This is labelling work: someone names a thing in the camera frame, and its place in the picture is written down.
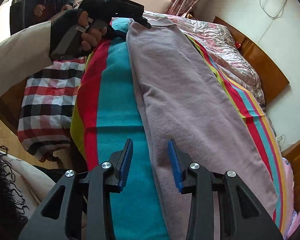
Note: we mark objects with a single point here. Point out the rainbow striped blanket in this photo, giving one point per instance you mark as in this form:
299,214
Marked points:
106,114

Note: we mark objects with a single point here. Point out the white sleeve left forearm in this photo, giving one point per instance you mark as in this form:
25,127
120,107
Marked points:
24,54

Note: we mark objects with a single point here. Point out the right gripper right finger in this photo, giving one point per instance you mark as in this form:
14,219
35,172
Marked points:
241,214

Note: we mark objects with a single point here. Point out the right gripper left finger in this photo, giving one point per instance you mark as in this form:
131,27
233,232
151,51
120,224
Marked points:
78,206

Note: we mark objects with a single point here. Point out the left wooden headboard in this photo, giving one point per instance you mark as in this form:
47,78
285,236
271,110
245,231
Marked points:
273,81

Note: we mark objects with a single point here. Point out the plaid bed sheet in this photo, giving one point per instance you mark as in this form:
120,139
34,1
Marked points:
47,107

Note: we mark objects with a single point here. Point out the bystander in dark clothes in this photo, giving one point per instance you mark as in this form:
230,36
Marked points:
25,13

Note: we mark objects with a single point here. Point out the pink bed sheet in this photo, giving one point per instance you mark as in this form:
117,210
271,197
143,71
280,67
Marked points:
293,217

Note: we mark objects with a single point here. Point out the pink floral quilt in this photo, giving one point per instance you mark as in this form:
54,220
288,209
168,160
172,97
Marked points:
220,45

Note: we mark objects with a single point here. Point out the person left hand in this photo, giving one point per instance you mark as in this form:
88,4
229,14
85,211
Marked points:
73,36

